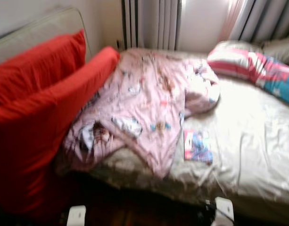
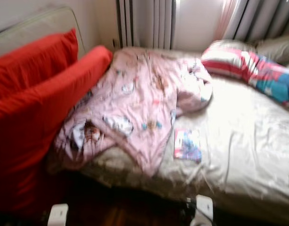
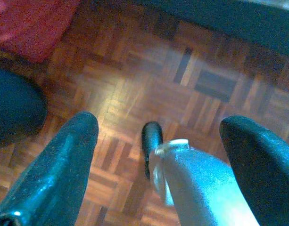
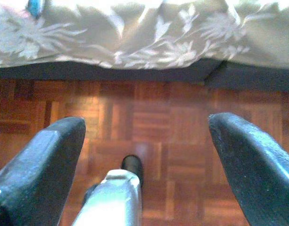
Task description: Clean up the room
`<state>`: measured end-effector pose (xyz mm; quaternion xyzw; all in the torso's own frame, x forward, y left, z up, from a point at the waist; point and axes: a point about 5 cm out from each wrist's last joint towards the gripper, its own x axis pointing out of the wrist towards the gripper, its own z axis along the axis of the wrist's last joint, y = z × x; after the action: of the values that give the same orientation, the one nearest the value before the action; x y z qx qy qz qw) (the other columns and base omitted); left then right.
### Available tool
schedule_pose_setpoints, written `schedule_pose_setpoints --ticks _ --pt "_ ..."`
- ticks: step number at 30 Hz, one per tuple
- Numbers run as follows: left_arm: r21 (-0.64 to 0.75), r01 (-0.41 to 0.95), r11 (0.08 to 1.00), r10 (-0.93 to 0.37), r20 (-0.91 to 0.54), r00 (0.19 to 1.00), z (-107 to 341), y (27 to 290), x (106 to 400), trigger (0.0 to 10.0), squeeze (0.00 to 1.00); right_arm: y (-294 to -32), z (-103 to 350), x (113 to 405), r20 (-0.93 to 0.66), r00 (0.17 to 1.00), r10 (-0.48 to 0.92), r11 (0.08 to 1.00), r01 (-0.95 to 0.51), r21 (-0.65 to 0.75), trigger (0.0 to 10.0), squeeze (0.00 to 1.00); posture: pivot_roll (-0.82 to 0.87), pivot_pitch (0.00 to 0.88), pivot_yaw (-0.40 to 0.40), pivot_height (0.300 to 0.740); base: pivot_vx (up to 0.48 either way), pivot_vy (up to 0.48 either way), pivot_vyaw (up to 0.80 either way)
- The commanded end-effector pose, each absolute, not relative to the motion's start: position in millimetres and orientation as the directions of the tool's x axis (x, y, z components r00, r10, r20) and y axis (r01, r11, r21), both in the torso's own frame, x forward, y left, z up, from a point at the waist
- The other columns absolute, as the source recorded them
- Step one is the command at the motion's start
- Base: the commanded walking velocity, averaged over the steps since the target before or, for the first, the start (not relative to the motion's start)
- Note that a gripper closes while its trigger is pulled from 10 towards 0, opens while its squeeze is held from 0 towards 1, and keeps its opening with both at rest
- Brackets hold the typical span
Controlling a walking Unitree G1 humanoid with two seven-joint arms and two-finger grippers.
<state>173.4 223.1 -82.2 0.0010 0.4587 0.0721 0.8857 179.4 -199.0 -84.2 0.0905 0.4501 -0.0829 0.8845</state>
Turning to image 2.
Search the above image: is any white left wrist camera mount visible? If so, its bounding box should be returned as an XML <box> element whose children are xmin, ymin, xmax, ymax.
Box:
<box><xmin>48</xmin><ymin>203</ymin><xmax>69</xmax><ymax>226</ymax></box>

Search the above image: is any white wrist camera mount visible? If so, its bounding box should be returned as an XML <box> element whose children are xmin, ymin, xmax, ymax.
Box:
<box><xmin>195</xmin><ymin>195</ymin><xmax>215</xmax><ymax>226</ymax></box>
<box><xmin>48</xmin><ymin>203</ymin><xmax>69</xmax><ymax>226</ymax></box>

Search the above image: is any colourful comic book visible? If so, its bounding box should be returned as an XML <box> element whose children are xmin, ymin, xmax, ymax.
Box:
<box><xmin>173</xmin><ymin>128</ymin><xmax>203</xmax><ymax>163</ymax></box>

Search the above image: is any red cushion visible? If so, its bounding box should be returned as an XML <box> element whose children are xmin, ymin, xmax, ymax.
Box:
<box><xmin>0</xmin><ymin>28</ymin><xmax>79</xmax><ymax>102</ymax></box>
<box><xmin>0</xmin><ymin>45</ymin><xmax>113</xmax><ymax>217</ymax></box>

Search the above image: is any bright window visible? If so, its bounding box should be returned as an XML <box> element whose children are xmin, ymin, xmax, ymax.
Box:
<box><xmin>173</xmin><ymin>0</ymin><xmax>225</xmax><ymax>50</ymax></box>

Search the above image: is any red white blue striped pillow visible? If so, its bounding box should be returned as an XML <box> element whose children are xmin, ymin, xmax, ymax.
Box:
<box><xmin>201</xmin><ymin>40</ymin><xmax>289</xmax><ymax>106</ymax></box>

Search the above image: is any beige pillow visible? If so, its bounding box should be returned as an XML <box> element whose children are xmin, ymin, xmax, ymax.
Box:
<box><xmin>255</xmin><ymin>37</ymin><xmax>289</xmax><ymax>65</ymax></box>

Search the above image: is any beige floral bed sheet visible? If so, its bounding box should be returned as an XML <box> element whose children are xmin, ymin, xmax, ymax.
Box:
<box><xmin>50</xmin><ymin>46</ymin><xmax>289</xmax><ymax>224</ymax></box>

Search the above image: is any grey striped curtain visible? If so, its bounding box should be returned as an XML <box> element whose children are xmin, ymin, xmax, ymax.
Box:
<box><xmin>116</xmin><ymin>0</ymin><xmax>177</xmax><ymax>50</ymax></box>
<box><xmin>222</xmin><ymin>0</ymin><xmax>289</xmax><ymax>43</ymax></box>

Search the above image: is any grey upholstered panel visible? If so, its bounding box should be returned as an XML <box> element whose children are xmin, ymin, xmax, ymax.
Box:
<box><xmin>0</xmin><ymin>6</ymin><xmax>86</xmax><ymax>59</ymax></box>

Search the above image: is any pink cartoon print quilt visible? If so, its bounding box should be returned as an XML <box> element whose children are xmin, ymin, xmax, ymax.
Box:
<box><xmin>54</xmin><ymin>46</ymin><xmax>213</xmax><ymax>177</ymax></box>

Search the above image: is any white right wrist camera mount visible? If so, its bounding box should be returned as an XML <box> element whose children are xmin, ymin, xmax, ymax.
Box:
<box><xmin>195</xmin><ymin>195</ymin><xmax>215</xmax><ymax>226</ymax></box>

